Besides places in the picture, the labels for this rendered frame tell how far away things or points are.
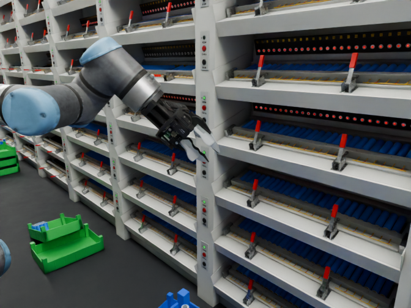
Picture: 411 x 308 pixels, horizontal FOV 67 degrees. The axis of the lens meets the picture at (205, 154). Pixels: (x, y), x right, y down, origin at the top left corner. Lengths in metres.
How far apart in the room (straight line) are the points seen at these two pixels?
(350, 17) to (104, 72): 0.56
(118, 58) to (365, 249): 0.75
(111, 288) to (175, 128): 1.00
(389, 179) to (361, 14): 0.38
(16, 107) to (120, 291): 1.05
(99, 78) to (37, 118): 0.16
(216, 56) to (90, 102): 0.47
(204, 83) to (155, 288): 0.92
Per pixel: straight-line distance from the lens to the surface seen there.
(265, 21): 0.94
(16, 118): 0.69
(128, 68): 0.73
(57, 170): 2.79
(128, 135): 1.69
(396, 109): 0.79
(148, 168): 1.46
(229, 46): 1.10
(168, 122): 0.71
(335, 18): 0.84
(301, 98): 0.87
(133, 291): 1.52
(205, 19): 1.09
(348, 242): 0.93
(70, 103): 0.71
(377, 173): 0.86
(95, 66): 0.74
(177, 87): 1.21
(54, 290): 1.64
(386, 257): 0.91
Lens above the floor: 0.96
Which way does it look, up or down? 16 degrees down
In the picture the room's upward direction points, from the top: straight up
